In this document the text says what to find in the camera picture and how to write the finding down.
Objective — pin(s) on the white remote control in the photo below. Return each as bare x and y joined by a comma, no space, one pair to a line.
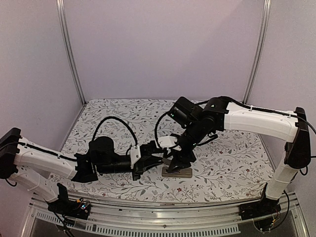
184,173

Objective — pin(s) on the right aluminium frame post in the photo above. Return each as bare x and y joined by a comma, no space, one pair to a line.
259,49

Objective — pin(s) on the aluminium frame post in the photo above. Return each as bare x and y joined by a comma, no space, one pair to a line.
69,51
259,49

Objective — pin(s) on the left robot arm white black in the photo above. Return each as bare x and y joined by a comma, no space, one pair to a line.
20,159

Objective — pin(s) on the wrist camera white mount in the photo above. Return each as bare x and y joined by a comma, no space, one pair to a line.
168,142
141,152

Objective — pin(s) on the front aluminium rail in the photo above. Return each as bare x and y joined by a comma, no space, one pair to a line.
113,217

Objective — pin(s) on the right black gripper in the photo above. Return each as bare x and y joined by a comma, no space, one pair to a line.
180,159

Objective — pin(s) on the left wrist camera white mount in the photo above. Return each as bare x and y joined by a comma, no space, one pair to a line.
141,152

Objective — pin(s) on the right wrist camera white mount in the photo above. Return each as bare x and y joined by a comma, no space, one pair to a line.
168,142

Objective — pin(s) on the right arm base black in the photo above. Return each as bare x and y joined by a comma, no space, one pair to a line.
265,206

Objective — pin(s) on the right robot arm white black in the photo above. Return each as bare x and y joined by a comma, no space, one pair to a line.
224,113

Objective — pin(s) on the floral patterned table mat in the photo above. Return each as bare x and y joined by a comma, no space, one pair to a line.
233,166

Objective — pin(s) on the left aluminium frame post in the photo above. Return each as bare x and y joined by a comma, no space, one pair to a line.
69,51

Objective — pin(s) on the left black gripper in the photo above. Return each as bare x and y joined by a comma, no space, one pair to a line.
145,161

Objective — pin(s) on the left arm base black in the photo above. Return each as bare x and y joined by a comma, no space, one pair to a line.
79,208

